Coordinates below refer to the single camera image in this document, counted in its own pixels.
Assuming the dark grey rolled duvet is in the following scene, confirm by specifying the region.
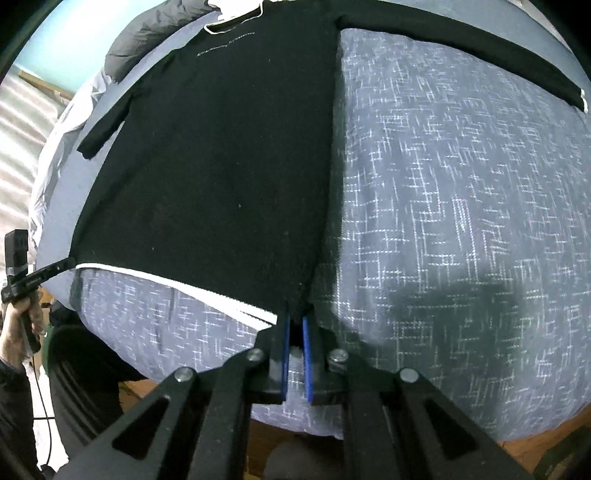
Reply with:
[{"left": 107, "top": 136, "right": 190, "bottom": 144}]
[{"left": 105, "top": 0, "right": 218, "bottom": 84}]

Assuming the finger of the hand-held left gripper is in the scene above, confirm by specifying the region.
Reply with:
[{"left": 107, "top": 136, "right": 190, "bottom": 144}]
[{"left": 28, "top": 257, "right": 77, "bottom": 284}]

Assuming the wooden pole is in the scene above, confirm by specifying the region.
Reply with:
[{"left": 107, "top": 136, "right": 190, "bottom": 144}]
[{"left": 18, "top": 67, "right": 77, "bottom": 104}]

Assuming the wooden bed frame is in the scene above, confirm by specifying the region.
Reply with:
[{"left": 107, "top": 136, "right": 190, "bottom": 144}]
[{"left": 117, "top": 378, "right": 591, "bottom": 480}]

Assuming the black sweater with white trim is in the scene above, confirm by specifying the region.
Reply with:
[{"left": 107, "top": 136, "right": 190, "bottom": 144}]
[{"left": 76, "top": 0, "right": 588, "bottom": 328}]

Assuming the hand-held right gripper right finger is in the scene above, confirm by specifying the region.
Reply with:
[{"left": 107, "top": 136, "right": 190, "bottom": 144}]
[{"left": 301, "top": 314, "right": 536, "bottom": 480}]

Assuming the blue-grey bed sheet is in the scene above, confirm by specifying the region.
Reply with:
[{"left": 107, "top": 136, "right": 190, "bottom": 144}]
[{"left": 34, "top": 14, "right": 591, "bottom": 441}]

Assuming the striped curtain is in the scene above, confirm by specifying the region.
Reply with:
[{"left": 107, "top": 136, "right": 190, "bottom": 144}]
[{"left": 0, "top": 69, "right": 65, "bottom": 232}]

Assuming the white garment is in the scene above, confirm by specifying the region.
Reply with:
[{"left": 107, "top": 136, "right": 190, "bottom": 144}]
[{"left": 207, "top": 0, "right": 266, "bottom": 14}]

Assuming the person's leg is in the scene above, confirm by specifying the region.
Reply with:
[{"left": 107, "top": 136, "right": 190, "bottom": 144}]
[{"left": 44, "top": 305, "right": 148, "bottom": 462}]

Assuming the person's left forearm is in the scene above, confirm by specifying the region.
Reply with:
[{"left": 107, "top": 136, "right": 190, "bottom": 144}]
[{"left": 0, "top": 357, "right": 40, "bottom": 472}]

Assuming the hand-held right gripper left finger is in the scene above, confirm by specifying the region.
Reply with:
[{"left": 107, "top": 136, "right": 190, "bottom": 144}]
[{"left": 60, "top": 314, "right": 293, "bottom": 480}]

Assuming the thin black cable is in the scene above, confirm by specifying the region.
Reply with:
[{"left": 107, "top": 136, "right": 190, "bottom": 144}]
[{"left": 28, "top": 360, "right": 58, "bottom": 472}]

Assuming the person's left hand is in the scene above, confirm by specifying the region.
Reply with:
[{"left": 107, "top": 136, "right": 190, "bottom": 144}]
[{"left": 0, "top": 288, "right": 47, "bottom": 370}]

